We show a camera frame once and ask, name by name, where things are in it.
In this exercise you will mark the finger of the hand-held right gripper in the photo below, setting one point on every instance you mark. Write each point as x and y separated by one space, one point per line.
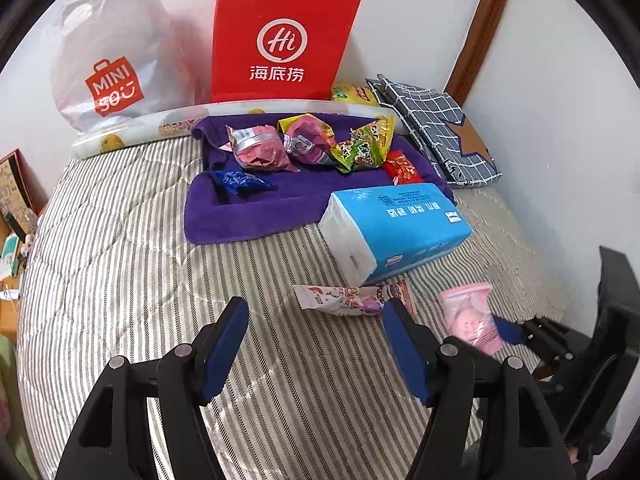
512 332

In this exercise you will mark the white cartoon print packet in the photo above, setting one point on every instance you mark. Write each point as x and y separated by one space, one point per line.
340 300

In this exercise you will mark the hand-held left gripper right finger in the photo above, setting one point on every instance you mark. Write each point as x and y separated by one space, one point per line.
407 350

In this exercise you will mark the purple towel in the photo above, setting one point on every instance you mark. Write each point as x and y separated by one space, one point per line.
280 205

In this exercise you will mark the green snack packet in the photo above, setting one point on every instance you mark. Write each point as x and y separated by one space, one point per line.
377 132

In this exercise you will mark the pale pink snack packet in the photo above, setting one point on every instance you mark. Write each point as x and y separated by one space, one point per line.
467 315

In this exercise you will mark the red paper bag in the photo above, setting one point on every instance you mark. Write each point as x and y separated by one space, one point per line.
235 20

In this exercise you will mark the teal white box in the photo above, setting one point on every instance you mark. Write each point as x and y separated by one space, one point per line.
9 257

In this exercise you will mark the pink yellow snack bag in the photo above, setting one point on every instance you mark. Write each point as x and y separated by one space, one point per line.
307 142

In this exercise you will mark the brown wooden door frame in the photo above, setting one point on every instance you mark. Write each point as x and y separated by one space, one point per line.
475 25

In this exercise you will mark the printed film roll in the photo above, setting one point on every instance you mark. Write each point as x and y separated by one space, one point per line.
145 132

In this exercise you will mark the white plastic shopping bag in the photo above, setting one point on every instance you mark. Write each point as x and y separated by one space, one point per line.
125 25

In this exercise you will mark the blue tissue pack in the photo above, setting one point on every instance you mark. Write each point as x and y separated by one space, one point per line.
400 230

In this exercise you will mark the grey checked folded cloth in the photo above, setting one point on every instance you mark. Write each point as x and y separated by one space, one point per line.
435 125

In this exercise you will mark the green cloth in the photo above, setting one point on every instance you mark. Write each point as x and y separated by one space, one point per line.
12 410

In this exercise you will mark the blue snack packet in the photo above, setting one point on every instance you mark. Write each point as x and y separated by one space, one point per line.
240 182

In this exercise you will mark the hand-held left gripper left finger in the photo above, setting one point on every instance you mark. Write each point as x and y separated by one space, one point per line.
225 355

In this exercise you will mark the pink silver snack bag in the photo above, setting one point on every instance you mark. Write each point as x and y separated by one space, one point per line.
260 150

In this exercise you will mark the red candy packet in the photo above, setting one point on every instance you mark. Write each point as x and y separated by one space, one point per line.
402 167

